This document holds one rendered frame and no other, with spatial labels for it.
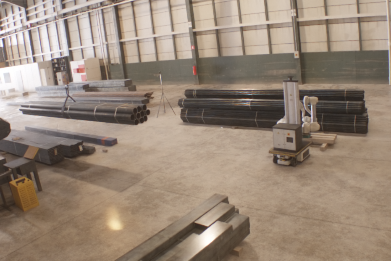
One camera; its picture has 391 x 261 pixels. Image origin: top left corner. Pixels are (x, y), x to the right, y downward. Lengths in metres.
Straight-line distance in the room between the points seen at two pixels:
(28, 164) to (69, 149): 2.20
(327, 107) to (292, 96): 2.18
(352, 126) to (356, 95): 0.93
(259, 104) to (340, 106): 2.41
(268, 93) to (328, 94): 1.84
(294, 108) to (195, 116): 4.55
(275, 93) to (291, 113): 2.86
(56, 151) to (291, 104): 6.27
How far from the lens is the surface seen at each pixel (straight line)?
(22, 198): 7.46
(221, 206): 5.16
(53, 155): 9.89
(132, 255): 4.42
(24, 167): 8.07
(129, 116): 8.17
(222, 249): 4.68
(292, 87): 7.58
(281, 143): 7.56
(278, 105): 10.06
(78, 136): 11.97
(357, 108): 9.47
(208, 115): 11.10
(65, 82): 10.47
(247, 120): 10.40
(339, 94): 9.98
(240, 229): 4.94
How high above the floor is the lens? 3.02
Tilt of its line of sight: 13 degrees down
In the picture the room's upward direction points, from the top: 7 degrees counter-clockwise
